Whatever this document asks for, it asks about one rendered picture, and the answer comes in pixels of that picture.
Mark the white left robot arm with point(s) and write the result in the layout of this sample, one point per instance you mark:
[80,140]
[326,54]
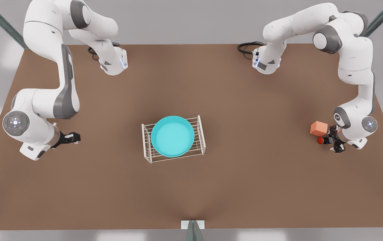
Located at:
[355,57]

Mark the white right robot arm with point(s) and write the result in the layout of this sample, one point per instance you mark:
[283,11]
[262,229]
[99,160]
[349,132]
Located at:
[40,36]

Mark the teal round plate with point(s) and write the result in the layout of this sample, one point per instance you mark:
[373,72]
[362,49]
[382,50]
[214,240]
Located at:
[172,136]

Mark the orange cube block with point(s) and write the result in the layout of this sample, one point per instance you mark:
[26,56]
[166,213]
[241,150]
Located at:
[318,129]

